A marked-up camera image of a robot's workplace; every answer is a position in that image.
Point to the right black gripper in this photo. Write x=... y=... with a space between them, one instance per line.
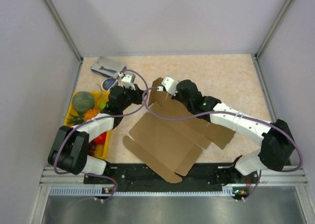
x=176 y=98

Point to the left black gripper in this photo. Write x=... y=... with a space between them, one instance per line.
x=138 y=93

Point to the brown cardboard box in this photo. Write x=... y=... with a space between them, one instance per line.
x=158 y=141

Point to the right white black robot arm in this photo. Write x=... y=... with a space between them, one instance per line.
x=274 y=138

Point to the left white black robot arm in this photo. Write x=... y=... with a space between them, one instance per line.
x=70 y=149

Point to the blue razor package box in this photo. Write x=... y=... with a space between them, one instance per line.
x=107 y=67

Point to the blue tape roll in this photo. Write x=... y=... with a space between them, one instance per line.
x=109 y=83

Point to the green apple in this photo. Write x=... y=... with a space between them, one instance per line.
x=101 y=105

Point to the green cantaloupe melon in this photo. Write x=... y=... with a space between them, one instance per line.
x=83 y=101

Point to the orange toy pineapple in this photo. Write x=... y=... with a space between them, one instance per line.
x=82 y=117

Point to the red tomato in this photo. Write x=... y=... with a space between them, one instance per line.
x=101 y=139

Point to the yellow plastic tray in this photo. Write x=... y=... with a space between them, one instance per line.
x=95 y=126

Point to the purple grape bunch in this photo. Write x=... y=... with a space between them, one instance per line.
x=92 y=149

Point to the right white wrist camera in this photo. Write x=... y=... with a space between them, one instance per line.
x=168 y=85

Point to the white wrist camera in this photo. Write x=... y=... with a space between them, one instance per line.
x=127 y=80
x=168 y=85

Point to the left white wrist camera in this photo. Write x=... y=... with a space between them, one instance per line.
x=127 y=80

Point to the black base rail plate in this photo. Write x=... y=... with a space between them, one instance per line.
x=130 y=176

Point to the white slotted cable duct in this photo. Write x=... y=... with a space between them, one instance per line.
x=107 y=190

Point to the left aluminium frame post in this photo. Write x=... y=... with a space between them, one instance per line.
x=61 y=26

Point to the aluminium frame post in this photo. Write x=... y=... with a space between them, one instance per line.
x=275 y=25
x=61 y=26

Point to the right aluminium frame post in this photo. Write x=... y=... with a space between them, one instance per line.
x=275 y=25

